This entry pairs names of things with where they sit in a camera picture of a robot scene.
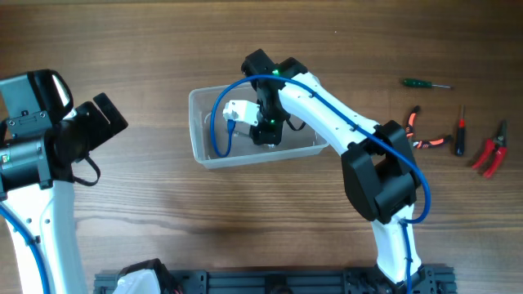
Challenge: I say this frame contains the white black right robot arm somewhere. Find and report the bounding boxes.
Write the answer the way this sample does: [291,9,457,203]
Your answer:
[241,49,422,284]

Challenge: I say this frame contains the red black screwdriver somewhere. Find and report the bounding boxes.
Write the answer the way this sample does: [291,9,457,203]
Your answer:
[454,105,466,157]

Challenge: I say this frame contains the clear plastic container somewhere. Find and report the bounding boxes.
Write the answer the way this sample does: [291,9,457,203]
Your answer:
[189,83,329,169]

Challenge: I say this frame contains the green handled screwdriver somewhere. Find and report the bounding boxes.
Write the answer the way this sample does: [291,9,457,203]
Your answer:
[401,78,452,89]

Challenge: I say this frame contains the orange black needle-nose pliers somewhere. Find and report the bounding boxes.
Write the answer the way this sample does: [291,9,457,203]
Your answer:
[404,105,454,149]

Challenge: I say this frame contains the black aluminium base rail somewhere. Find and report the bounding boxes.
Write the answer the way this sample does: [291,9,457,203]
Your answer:
[93,265,458,294]

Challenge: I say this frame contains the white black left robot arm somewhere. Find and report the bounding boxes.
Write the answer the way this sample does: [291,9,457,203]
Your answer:
[1,69,128,293]

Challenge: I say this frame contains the red pruning shears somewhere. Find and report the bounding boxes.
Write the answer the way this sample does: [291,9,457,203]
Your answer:
[472,119,507,179]

